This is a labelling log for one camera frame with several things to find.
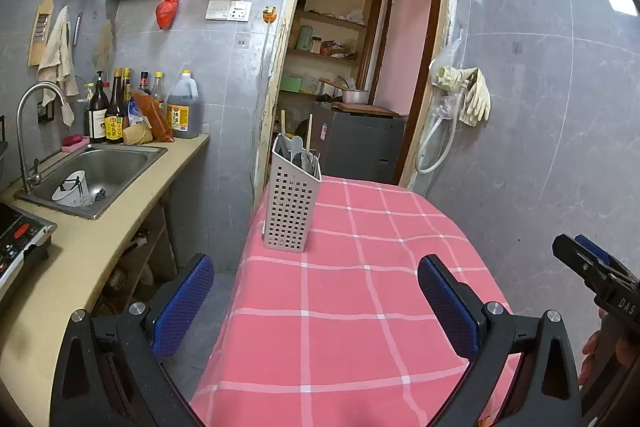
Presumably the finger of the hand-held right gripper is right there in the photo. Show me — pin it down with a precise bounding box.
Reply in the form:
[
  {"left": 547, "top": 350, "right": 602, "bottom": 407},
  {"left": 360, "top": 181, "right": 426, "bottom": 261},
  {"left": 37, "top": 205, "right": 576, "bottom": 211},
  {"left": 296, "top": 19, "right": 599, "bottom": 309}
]
[
  {"left": 574, "top": 234, "right": 626, "bottom": 276},
  {"left": 552, "top": 234, "right": 619, "bottom": 293}
]

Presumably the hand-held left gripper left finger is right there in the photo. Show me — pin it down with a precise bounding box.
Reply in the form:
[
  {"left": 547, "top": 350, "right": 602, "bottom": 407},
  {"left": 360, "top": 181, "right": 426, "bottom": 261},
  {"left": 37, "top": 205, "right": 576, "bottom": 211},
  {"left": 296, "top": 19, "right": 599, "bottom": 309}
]
[{"left": 49, "top": 253, "right": 216, "bottom": 427}]

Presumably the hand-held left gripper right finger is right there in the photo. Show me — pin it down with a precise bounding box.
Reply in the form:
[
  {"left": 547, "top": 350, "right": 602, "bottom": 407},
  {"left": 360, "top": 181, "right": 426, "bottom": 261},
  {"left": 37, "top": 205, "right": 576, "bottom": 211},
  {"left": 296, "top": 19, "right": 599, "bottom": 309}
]
[{"left": 417, "top": 254, "right": 583, "bottom": 427}]

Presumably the white perforated utensil holder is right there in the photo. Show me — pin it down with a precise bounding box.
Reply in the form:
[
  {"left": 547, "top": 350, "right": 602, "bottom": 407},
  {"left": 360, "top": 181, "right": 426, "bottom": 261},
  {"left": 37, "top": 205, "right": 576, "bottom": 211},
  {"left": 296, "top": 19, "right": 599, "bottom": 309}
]
[{"left": 263, "top": 134, "right": 322, "bottom": 253}]

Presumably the person's right hand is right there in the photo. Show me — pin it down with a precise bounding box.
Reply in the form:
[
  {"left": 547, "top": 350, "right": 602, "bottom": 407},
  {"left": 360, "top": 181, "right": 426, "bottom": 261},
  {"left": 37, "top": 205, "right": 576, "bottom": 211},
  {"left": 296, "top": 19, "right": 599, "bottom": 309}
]
[{"left": 579, "top": 331, "right": 640, "bottom": 388}]

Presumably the pink checked tablecloth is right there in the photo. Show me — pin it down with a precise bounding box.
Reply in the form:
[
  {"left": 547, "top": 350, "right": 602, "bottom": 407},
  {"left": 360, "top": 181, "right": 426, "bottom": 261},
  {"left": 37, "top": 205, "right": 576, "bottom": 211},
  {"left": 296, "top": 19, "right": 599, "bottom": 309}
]
[{"left": 190, "top": 174, "right": 521, "bottom": 427}]

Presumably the beige kitchen counter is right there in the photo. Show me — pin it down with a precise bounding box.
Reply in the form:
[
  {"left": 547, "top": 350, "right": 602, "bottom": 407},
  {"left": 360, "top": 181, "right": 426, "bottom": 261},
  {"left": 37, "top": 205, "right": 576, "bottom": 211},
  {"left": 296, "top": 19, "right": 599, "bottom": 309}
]
[{"left": 0, "top": 132, "right": 211, "bottom": 427}]

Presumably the steel sink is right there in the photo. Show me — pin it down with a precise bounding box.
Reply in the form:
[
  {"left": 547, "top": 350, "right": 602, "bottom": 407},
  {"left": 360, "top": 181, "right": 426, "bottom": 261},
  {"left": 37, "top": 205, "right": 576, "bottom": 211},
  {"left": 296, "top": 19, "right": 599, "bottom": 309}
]
[{"left": 14, "top": 143, "right": 168, "bottom": 221}]

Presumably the white cup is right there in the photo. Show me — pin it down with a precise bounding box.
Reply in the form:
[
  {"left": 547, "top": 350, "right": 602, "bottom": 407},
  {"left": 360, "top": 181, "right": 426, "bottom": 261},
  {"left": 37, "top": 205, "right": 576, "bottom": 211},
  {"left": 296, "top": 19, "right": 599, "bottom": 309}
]
[{"left": 52, "top": 170, "right": 91, "bottom": 208}]

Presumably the black induction cooker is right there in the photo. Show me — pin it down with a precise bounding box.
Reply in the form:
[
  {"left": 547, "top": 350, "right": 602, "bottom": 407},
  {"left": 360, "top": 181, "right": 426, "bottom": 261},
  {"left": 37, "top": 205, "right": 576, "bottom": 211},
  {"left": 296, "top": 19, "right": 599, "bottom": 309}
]
[{"left": 0, "top": 203, "right": 58, "bottom": 293}]

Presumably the grey cabinet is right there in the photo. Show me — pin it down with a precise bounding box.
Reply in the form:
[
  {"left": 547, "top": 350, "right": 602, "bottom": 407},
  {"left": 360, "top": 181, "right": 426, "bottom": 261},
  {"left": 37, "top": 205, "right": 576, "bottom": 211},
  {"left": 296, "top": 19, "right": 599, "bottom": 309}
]
[{"left": 311, "top": 102, "right": 408, "bottom": 185}]

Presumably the orange packet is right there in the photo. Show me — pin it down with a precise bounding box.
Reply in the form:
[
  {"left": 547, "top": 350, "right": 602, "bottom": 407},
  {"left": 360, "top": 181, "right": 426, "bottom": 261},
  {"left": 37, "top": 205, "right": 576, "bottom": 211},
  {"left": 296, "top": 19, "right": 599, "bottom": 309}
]
[{"left": 131, "top": 92, "right": 174, "bottom": 142}]

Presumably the cream rubber glove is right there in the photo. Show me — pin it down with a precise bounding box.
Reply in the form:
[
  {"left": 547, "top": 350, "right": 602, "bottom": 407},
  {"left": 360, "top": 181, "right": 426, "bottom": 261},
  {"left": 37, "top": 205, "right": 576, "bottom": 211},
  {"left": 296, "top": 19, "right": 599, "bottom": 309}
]
[
  {"left": 460, "top": 68, "right": 492, "bottom": 126},
  {"left": 431, "top": 66, "right": 471, "bottom": 90}
]

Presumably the large oil jug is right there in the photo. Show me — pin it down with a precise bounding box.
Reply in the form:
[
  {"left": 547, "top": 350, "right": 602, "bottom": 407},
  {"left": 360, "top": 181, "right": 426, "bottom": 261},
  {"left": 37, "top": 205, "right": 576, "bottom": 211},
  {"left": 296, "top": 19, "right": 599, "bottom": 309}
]
[{"left": 166, "top": 70, "right": 201, "bottom": 139}]

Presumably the pink sponge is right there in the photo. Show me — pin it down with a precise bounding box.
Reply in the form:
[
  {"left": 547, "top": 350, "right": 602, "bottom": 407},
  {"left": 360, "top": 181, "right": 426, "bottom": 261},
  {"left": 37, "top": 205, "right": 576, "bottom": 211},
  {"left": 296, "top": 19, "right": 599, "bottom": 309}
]
[{"left": 61, "top": 133, "right": 92, "bottom": 152}]

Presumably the labelled soy sauce bottle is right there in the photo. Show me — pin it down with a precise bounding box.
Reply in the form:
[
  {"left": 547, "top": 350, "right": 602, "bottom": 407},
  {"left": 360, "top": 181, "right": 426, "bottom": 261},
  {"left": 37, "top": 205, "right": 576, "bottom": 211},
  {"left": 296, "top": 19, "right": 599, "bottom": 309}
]
[{"left": 105, "top": 68, "right": 126, "bottom": 144}]

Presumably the dark pump bottle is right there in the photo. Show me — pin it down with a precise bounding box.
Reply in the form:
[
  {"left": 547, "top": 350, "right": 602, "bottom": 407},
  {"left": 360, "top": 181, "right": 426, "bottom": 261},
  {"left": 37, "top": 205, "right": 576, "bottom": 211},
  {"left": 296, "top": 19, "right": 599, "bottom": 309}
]
[{"left": 89, "top": 71, "right": 110, "bottom": 144}]

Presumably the wooden cutting board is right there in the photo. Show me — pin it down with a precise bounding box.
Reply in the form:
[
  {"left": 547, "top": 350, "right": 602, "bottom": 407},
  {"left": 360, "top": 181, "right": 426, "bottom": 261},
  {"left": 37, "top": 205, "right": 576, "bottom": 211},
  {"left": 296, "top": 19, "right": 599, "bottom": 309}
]
[{"left": 332, "top": 102, "right": 401, "bottom": 118}]

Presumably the yellow capped clear bottle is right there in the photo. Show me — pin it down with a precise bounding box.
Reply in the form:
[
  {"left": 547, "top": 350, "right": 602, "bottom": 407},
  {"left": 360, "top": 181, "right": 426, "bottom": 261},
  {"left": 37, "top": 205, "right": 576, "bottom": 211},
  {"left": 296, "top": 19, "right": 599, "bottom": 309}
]
[{"left": 150, "top": 72, "right": 166, "bottom": 108}]

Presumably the metal faucet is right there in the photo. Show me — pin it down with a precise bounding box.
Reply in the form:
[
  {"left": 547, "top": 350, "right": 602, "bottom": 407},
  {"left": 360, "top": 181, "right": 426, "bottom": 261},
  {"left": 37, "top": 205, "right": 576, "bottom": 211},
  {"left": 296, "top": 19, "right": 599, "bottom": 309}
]
[{"left": 16, "top": 82, "right": 68, "bottom": 194}]

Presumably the hanging brown brush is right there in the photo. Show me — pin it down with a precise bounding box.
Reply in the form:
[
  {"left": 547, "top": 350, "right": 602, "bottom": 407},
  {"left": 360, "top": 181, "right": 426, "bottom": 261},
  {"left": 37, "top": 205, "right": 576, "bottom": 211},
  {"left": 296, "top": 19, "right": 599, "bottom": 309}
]
[{"left": 93, "top": 19, "right": 116, "bottom": 70}]

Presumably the beige towel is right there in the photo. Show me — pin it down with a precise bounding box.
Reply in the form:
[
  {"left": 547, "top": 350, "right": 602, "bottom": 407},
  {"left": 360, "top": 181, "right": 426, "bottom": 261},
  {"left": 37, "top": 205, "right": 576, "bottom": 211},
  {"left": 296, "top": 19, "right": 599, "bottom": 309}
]
[{"left": 36, "top": 5, "right": 80, "bottom": 128}]

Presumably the red plastic bag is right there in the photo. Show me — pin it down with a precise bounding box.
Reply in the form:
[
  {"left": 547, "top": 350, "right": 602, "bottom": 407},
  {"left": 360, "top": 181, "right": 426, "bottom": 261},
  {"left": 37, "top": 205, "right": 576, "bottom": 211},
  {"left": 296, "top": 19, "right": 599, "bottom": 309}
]
[{"left": 155, "top": 0, "right": 183, "bottom": 31}]

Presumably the wooden shelf unit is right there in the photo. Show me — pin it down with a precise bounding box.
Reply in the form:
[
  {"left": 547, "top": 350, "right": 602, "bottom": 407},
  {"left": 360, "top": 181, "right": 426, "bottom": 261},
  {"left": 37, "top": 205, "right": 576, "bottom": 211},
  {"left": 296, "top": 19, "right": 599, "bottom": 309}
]
[{"left": 280, "top": 0, "right": 386, "bottom": 108}]

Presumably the white hose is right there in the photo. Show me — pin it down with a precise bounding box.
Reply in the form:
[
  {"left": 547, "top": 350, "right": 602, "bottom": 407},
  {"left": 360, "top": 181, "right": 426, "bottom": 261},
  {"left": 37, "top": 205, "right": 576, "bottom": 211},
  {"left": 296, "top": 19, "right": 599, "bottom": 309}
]
[{"left": 415, "top": 109, "right": 458, "bottom": 174}]

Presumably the white wall switch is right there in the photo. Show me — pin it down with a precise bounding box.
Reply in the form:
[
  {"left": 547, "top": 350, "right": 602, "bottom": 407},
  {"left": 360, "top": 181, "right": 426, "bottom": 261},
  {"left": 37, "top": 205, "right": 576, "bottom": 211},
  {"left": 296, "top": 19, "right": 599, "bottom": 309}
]
[{"left": 206, "top": 0, "right": 231, "bottom": 22}]

